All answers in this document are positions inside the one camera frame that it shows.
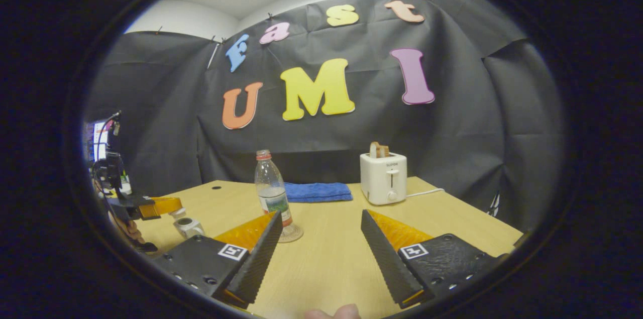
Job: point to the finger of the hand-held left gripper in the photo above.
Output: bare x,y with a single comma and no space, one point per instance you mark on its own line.
163,205

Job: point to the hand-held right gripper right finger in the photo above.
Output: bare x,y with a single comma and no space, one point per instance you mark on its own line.
384,258

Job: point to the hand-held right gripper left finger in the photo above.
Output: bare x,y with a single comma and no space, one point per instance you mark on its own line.
258,258

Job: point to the white teacup lid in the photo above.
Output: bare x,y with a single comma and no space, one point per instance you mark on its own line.
178,213

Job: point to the white ceramic teacup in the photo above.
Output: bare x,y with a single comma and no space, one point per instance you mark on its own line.
190,231

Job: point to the round wooden coaster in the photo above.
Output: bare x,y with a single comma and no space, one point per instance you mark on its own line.
294,235

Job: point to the clear plastic water bottle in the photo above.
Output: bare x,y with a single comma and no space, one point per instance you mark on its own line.
271,183

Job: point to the computer monitor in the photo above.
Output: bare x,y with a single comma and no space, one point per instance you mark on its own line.
99,140

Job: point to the white toaster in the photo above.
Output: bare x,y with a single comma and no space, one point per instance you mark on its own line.
384,181

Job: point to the blue folded towel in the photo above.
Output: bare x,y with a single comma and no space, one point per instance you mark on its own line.
319,192

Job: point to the brown toast slice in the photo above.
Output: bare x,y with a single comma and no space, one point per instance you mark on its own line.
385,151

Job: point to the pale toast slice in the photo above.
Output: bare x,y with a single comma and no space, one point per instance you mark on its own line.
374,149

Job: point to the black backdrop cloth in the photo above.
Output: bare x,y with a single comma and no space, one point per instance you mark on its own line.
351,138

